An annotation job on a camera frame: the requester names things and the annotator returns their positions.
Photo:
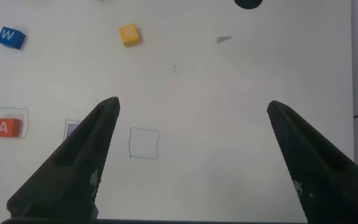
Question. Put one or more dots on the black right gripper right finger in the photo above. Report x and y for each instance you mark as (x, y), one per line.
(322, 183)

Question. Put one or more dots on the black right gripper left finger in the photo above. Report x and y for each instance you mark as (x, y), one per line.
(73, 168)

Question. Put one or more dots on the yellow letter block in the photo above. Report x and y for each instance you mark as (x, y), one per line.
(130, 35)

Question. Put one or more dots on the purple letter I block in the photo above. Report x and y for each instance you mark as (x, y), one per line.
(72, 129)

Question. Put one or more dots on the red letter A block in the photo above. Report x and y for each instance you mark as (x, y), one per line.
(5, 127)

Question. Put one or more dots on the blue letter W block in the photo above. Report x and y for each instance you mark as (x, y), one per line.
(10, 37)

